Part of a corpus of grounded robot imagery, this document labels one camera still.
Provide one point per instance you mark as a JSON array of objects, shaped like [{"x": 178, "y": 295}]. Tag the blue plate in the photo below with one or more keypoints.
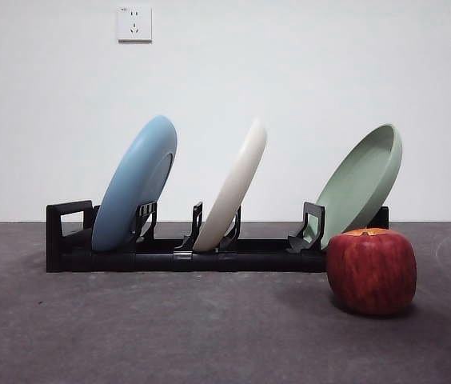
[{"x": 129, "y": 188}]

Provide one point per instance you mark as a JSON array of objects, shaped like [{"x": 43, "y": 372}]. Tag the red apple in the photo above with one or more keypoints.
[{"x": 371, "y": 272}]

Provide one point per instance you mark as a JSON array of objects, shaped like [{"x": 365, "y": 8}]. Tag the cream white plate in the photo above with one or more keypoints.
[{"x": 237, "y": 184}]

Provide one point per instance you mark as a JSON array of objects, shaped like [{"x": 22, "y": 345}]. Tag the black plate rack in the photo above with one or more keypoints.
[{"x": 249, "y": 262}]

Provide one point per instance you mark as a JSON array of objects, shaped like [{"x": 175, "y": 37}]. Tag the pale green plate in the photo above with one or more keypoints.
[{"x": 357, "y": 192}]

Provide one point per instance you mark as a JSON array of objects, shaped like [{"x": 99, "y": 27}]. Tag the white wall socket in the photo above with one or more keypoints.
[{"x": 135, "y": 24}]

